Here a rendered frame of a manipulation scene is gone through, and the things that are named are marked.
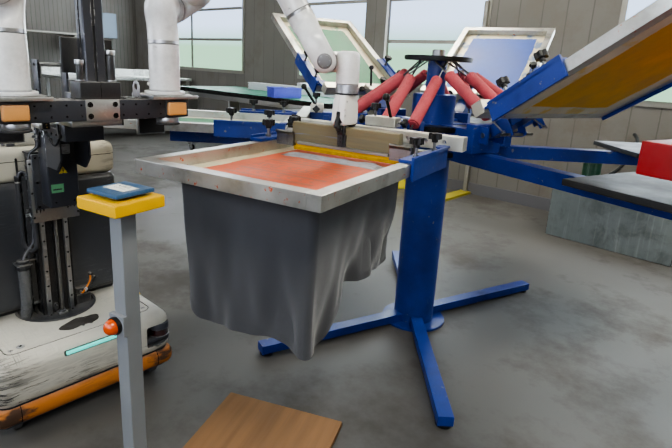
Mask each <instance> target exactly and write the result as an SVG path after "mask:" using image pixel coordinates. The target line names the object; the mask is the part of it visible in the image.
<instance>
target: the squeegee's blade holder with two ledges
mask: <svg viewBox="0 0 672 448"><path fill-rule="evenodd" d="M297 144H301V145H308V146H314V147H321V148H328V149H335V150H342V151H348V152H355V153H362V154H369V155H376V156H382V157H389V153H382V152H375V151H368V150H361V149H354V148H347V147H338V146H333V145H326V144H319V143H312V142H305V141H297Z"/></svg>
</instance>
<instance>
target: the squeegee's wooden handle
mask: <svg viewBox="0 0 672 448"><path fill-rule="evenodd" d="M293 132H294V134H295V137H294V143H297V141H305V142H312V143H319V144H326V145H333V146H337V131H336V129H335V128H334V125H329V124H320V123H312V122H304V121H294V122H293ZM345 135H347V136H346V147H347V148H354V149H361V150H368V151H375V152H382V153H389V149H390V148H389V143H390V144H397V145H403V134H402V133H395V132H387V131H379V130H370V129H362V128H354V127H346V134H345Z"/></svg>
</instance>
